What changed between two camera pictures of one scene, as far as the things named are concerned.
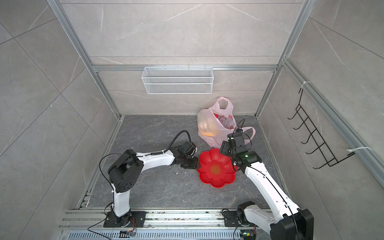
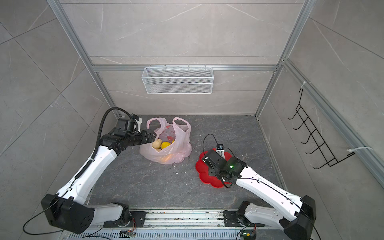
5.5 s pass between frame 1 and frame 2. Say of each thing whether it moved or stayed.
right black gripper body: moved
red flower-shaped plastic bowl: stayed
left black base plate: stayed
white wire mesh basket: stayed
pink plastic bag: moved
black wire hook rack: stayed
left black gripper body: moved
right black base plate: stayed
